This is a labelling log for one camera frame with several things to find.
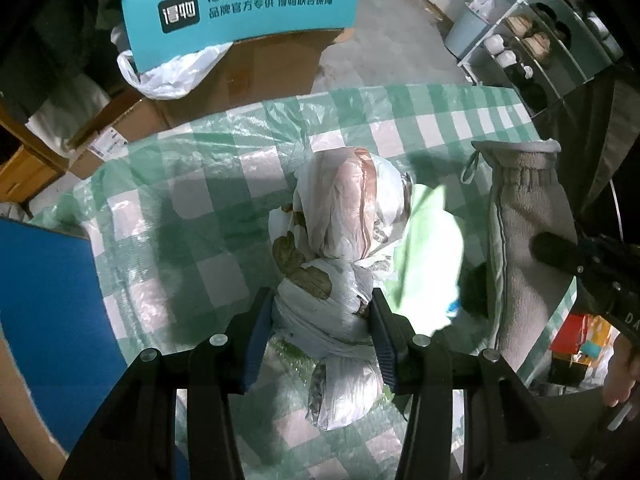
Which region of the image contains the blue cardboard storage box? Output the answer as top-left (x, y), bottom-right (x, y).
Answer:
top-left (1, 219), bottom-right (126, 452)

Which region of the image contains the wooden cabinet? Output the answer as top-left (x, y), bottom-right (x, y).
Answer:
top-left (1, 100), bottom-right (70, 204)

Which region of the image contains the green checkered tablecloth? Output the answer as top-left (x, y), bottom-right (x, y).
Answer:
top-left (30, 82), bottom-right (580, 480)

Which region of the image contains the white shoe rack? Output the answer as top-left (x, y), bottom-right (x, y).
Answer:
top-left (459, 0), bottom-right (623, 116)

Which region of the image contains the dark hanging jacket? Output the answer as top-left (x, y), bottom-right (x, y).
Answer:
top-left (1, 0), bottom-right (125, 124)

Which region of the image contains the right hand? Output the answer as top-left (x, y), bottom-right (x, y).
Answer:
top-left (603, 334), bottom-right (640, 408)

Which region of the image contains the teal printed box flap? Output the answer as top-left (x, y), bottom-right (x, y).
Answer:
top-left (122, 0), bottom-right (358, 72)

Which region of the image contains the light blue trash bin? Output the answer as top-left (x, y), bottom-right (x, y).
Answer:
top-left (444, 0), bottom-right (491, 61)

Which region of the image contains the light green cloth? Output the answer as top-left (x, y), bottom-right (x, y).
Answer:
top-left (385, 184), bottom-right (464, 336)

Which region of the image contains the brown cardboard shipping box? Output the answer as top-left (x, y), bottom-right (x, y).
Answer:
top-left (70, 28), bottom-right (355, 179)

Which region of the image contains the grey knit cloth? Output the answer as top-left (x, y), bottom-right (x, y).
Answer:
top-left (462, 140), bottom-right (577, 370)

